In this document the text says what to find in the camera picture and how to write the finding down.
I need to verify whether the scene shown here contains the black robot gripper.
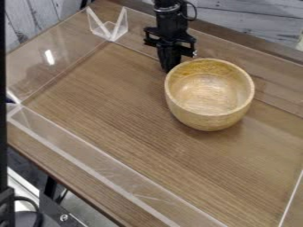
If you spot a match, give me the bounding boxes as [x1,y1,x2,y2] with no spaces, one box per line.
[143,7,197,71]

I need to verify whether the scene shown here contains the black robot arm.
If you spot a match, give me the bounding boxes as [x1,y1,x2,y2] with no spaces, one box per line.
[143,0,198,73]

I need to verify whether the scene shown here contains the light wooden bowl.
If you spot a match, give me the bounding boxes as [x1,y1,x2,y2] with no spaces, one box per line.
[165,58,255,131]

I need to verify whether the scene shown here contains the blue object at edge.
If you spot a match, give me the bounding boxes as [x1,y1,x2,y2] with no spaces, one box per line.
[6,97,15,103]

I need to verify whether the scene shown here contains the black table leg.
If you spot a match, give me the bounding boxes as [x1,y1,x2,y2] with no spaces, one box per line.
[44,176,58,199]

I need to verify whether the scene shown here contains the black vertical post at edge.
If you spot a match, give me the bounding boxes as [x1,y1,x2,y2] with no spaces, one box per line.
[0,0,15,227]

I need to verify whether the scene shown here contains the black cable loop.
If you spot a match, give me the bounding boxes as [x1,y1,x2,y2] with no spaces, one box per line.
[14,196,46,227]

